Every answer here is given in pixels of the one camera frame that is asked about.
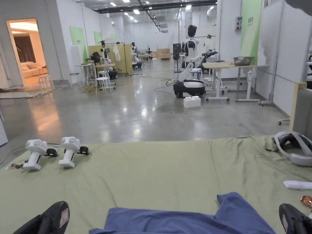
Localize white humanoid robot, wheeled base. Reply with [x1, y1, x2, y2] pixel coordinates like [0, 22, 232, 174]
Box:
[173, 24, 219, 99]

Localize red packet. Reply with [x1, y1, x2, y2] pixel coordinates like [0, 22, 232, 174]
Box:
[300, 195, 312, 208]

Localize bed with pale green sheet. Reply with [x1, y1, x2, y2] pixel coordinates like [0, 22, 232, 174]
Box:
[0, 135, 312, 234]

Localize wooden crate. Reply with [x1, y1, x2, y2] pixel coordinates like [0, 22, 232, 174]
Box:
[157, 48, 171, 60]

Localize spare white hand-held gripper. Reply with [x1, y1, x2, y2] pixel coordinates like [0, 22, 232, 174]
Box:
[23, 139, 59, 171]
[58, 136, 90, 169]

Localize cream sofa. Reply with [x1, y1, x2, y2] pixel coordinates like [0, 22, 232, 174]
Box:
[19, 62, 47, 79]

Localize white folding table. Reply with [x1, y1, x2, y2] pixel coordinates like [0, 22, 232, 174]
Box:
[75, 62, 96, 87]

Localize yellow rack with white shirt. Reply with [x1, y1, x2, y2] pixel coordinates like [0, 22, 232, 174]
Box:
[88, 43, 133, 76]

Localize blue garment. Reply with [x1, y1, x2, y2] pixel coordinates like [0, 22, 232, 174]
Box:
[89, 192, 277, 234]

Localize black and white robot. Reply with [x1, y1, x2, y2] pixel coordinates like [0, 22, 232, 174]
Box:
[131, 42, 144, 71]
[91, 40, 119, 80]

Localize table with metal bowl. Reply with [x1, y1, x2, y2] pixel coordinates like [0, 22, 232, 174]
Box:
[202, 56, 269, 103]

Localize white headset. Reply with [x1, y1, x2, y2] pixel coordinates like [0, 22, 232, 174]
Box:
[271, 131, 312, 167]

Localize grey padded headboard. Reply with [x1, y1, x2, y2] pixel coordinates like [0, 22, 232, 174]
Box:
[289, 82, 312, 136]

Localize white hand controller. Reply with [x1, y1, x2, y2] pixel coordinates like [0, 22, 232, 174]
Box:
[283, 180, 312, 190]

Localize white foam block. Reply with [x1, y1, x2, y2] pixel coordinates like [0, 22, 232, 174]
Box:
[184, 96, 202, 109]

